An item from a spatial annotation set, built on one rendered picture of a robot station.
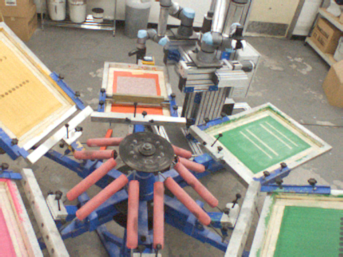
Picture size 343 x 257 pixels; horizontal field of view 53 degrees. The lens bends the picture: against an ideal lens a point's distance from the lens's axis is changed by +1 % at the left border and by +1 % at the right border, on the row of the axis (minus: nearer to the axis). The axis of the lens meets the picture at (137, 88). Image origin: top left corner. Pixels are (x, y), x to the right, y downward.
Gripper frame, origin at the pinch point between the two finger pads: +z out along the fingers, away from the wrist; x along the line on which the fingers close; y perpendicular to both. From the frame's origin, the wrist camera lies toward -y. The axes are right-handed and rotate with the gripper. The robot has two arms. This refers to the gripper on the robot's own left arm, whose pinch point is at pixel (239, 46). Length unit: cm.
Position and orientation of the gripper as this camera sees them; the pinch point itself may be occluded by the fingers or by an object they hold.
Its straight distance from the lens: 221.0
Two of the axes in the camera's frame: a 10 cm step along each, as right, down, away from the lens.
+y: 0.4, 8.4, 5.4
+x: -9.8, -0.7, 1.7
